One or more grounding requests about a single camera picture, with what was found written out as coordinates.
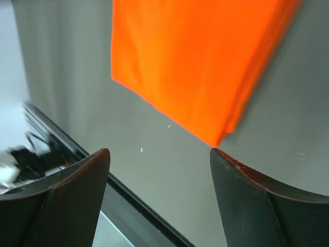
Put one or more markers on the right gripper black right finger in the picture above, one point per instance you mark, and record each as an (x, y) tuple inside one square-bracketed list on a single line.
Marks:
[(257, 210)]

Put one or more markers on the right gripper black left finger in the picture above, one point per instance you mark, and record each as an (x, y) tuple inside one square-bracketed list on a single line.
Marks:
[(61, 209)]

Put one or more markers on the orange t shirt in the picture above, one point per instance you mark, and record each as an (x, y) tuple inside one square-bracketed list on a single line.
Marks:
[(197, 62)]

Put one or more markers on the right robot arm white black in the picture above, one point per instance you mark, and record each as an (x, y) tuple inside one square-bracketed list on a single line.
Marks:
[(20, 167)]

